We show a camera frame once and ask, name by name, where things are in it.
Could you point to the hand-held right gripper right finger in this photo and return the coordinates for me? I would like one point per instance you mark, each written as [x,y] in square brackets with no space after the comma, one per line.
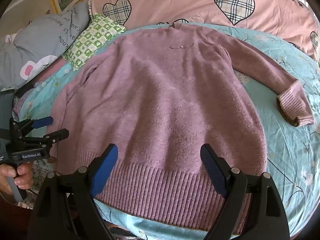
[212,168]

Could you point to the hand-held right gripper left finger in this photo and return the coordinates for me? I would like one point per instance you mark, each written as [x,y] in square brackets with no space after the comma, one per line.
[108,163]

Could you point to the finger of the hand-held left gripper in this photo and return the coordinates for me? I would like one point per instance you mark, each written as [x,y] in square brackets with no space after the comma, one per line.
[56,135]
[43,122]

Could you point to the mauve knitted sweater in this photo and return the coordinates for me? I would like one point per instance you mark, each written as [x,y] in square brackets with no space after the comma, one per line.
[160,100]

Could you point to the person's left hand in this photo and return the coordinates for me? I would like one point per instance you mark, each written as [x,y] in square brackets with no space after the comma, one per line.
[21,177]

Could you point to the dark red cloth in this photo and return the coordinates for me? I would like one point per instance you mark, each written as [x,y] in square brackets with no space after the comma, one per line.
[12,220]

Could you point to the teal floral bed sheet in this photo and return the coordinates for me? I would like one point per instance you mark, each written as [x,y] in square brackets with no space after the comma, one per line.
[287,155]

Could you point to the grey printed pillow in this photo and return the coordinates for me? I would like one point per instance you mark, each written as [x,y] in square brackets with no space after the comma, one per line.
[42,40]

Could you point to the green checked pillow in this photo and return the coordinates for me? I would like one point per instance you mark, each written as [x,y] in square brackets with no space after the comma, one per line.
[92,40]

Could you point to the pink quilt with plaid hearts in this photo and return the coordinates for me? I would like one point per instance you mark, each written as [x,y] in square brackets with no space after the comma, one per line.
[180,2]

